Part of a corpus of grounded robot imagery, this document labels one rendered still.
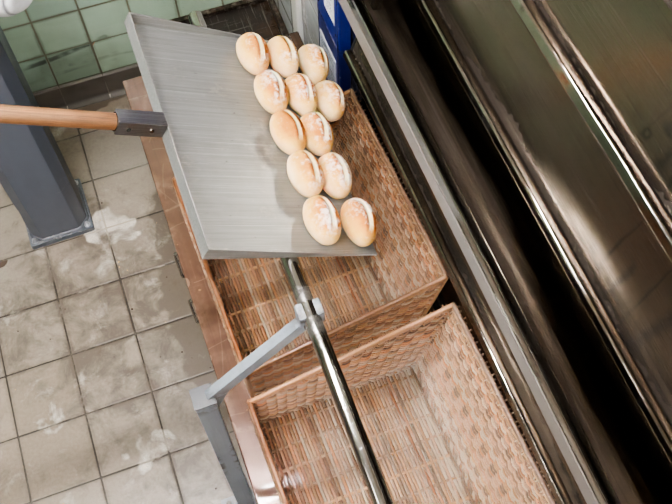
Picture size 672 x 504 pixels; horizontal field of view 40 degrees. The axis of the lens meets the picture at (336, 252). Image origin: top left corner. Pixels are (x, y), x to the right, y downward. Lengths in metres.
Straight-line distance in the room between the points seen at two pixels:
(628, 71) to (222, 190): 0.80
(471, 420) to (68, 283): 1.52
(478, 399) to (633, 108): 0.98
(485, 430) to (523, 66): 0.85
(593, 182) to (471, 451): 0.91
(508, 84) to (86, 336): 1.86
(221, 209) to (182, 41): 0.42
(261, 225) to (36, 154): 1.26
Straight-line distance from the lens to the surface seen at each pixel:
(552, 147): 1.33
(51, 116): 1.58
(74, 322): 2.97
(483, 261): 1.31
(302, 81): 1.86
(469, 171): 1.42
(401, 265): 2.13
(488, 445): 1.96
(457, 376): 1.98
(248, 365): 1.67
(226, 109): 1.78
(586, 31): 1.14
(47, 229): 3.07
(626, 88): 1.09
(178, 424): 2.77
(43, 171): 2.83
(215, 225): 1.57
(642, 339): 1.24
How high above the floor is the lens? 2.58
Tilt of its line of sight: 61 degrees down
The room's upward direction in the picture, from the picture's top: 2 degrees counter-clockwise
